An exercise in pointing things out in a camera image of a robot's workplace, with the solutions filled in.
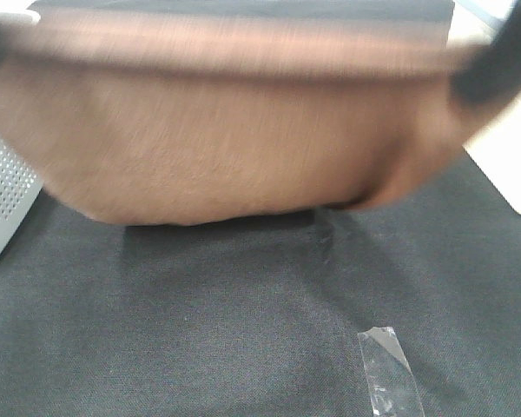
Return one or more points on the clear tape strip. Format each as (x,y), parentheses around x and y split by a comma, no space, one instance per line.
(391,386)

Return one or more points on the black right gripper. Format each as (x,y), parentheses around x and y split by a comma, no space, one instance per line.
(495,71)

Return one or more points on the grey perforated laundry basket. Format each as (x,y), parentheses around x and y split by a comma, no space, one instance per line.
(19,184)

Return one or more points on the white plastic storage box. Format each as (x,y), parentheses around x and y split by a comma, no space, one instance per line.
(497,149)

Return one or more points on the brown towel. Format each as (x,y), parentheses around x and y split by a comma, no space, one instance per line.
(136,118)

